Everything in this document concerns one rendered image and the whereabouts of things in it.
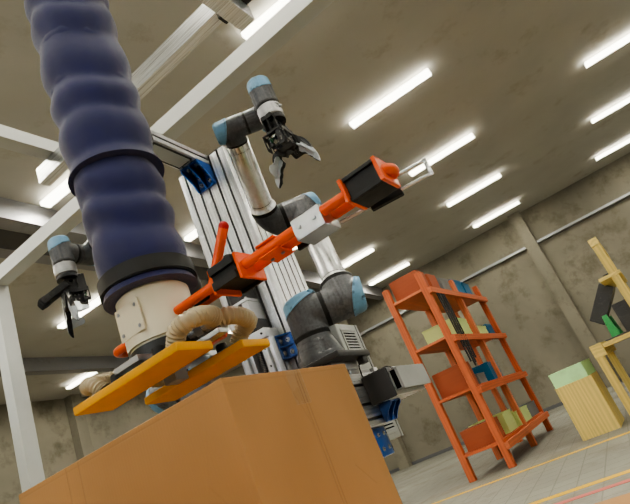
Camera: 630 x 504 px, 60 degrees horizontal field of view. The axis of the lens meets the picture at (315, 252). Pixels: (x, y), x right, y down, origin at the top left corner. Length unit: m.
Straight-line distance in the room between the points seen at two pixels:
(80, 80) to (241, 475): 1.07
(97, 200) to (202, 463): 0.70
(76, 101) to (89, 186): 0.24
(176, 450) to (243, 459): 0.14
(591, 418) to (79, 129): 6.11
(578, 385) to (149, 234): 5.92
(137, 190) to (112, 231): 0.12
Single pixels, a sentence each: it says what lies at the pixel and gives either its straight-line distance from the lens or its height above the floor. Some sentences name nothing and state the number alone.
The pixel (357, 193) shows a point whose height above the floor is 1.16.
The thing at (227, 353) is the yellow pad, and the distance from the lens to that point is 1.23.
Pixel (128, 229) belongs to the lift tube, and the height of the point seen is 1.39.
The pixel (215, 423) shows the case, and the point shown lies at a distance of 0.91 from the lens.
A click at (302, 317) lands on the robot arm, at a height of 1.19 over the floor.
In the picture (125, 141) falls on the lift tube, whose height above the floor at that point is 1.63.
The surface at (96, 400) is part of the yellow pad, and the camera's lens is 1.25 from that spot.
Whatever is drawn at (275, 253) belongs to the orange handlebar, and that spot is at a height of 1.17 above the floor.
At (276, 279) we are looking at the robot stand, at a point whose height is 1.42.
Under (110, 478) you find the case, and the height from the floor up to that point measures 0.88.
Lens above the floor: 0.76
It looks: 21 degrees up
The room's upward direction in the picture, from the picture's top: 23 degrees counter-clockwise
